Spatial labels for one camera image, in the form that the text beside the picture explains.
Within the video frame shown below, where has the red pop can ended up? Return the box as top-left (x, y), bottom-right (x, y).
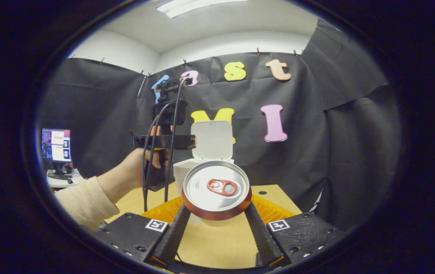
top-left (182, 160), bottom-right (253, 221)

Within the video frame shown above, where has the black backdrop cloth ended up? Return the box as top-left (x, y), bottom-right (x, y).
top-left (38, 19), bottom-right (403, 229)

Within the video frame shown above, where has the white desktop garbage bin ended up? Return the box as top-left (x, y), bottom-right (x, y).
top-left (173, 121), bottom-right (245, 229)

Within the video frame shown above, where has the black cable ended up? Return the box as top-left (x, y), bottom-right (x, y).
top-left (163, 78), bottom-right (187, 203)
top-left (141, 101), bottom-right (174, 212)

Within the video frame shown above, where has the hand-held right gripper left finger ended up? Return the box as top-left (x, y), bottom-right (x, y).
top-left (95, 203), bottom-right (192, 266)

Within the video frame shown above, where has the computer monitor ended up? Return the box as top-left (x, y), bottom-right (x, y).
top-left (42, 128), bottom-right (72, 164)

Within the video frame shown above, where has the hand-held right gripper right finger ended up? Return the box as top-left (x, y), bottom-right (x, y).
top-left (244, 194), bottom-right (346, 267)

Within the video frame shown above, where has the wooden desktop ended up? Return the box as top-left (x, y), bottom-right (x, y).
top-left (105, 183), bottom-right (304, 270)

